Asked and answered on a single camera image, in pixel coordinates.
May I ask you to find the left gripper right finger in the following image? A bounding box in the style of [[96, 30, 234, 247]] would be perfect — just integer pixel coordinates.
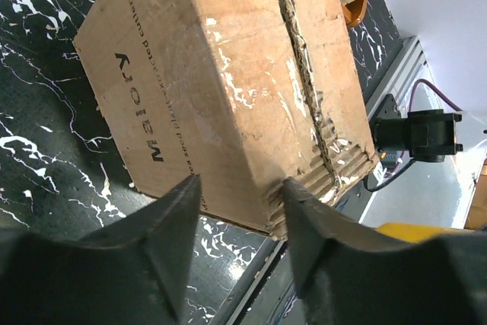
[[282, 178, 486, 324]]

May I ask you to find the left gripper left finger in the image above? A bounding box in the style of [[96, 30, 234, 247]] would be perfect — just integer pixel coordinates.
[[1, 175, 201, 324]]

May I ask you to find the yellow utility knife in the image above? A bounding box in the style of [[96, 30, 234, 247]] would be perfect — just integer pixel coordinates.
[[376, 222, 473, 243]]

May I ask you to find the brown cardboard express box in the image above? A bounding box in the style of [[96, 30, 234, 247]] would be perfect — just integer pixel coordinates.
[[73, 0, 378, 239]]

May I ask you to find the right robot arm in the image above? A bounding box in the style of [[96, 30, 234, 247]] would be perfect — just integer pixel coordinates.
[[371, 109, 463, 163]]

